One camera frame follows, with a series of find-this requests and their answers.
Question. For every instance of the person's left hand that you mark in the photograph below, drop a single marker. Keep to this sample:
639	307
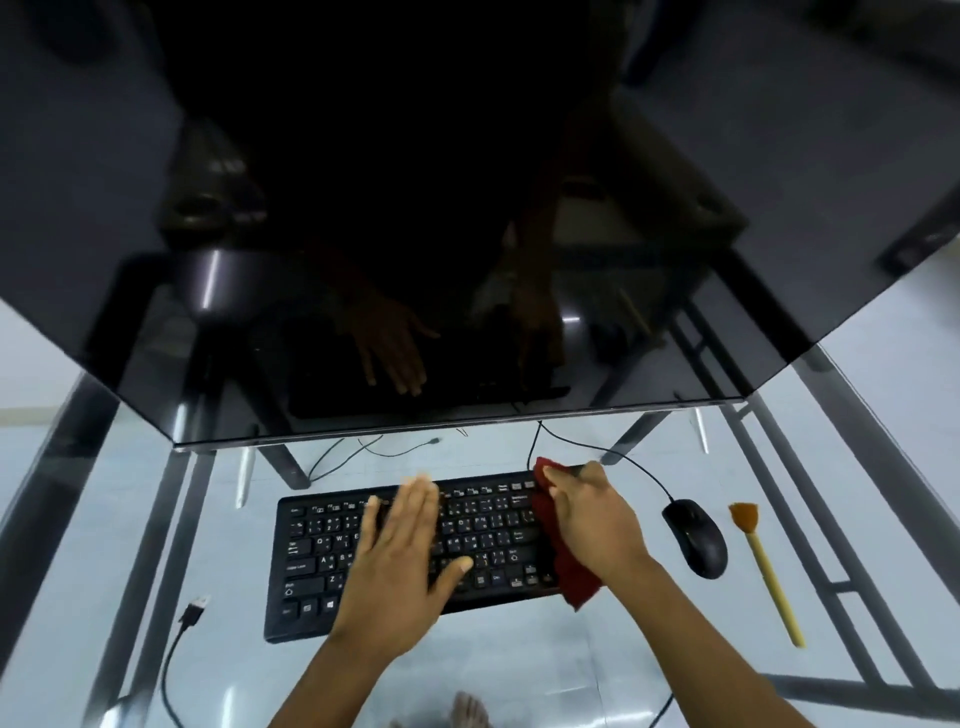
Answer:
390	585

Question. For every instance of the person's right hand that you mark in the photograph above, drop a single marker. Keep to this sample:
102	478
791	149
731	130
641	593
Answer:
596	525

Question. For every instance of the person's right thumb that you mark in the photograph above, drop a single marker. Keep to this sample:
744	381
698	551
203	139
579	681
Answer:
561	478

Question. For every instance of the person's left little finger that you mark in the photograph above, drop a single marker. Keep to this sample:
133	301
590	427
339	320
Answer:
370	525

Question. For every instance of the person's left thumb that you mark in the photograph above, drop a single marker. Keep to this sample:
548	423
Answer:
452	576

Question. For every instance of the black computer keyboard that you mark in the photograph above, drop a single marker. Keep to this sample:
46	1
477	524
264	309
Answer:
315	570

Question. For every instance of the dark red cleaning cloth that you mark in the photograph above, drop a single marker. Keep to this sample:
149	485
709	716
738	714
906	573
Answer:
574	581

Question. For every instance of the person's right forearm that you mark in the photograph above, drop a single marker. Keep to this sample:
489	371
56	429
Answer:
697	652

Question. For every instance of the person's left forearm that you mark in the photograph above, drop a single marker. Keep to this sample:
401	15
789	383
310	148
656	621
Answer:
337	686

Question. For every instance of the person's foot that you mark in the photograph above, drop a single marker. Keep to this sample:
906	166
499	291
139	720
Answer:
470	712

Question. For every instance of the black computer mouse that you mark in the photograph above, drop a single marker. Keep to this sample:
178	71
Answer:
696	536

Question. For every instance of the large black computer monitor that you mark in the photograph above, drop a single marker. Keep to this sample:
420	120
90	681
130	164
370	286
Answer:
465	150

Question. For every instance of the grey metal desk frame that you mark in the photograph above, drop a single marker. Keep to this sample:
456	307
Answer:
52	480

